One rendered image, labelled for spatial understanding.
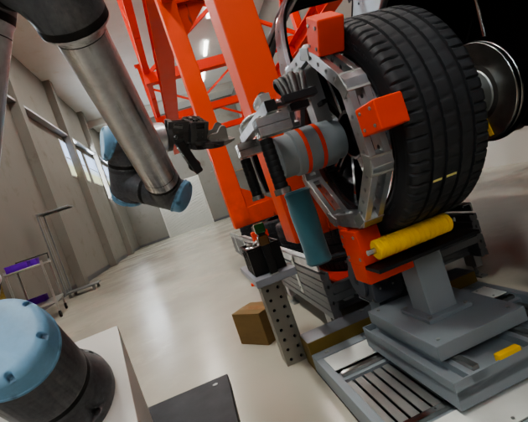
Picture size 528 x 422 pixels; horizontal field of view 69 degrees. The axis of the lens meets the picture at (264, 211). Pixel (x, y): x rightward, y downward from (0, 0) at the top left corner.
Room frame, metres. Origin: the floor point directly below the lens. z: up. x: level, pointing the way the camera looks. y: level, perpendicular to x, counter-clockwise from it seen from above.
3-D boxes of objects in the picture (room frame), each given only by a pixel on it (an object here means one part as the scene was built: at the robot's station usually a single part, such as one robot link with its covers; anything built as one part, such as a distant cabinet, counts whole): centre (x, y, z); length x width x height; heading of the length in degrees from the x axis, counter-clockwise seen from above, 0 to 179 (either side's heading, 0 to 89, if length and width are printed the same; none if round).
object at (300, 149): (1.18, -0.19, 0.85); 0.21 x 0.14 x 0.14; 101
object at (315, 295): (2.97, -0.32, 0.14); 2.47 x 0.85 x 0.27; 11
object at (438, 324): (1.23, -0.43, 0.32); 0.40 x 0.30 x 0.28; 11
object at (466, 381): (1.20, -0.43, 0.13); 0.50 x 0.36 x 0.10; 11
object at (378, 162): (1.19, -0.26, 0.85); 0.54 x 0.07 x 0.54; 11
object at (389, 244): (1.09, -0.38, 0.51); 0.29 x 0.06 x 0.06; 101
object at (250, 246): (1.64, 0.07, 0.51); 0.20 x 0.14 x 0.13; 11
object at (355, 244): (1.20, -0.30, 0.48); 0.16 x 0.12 x 0.17; 101
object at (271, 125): (0.99, -0.09, 0.93); 0.09 x 0.05 x 0.05; 101
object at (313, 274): (2.90, 0.06, 0.28); 2.47 x 0.09 x 0.22; 11
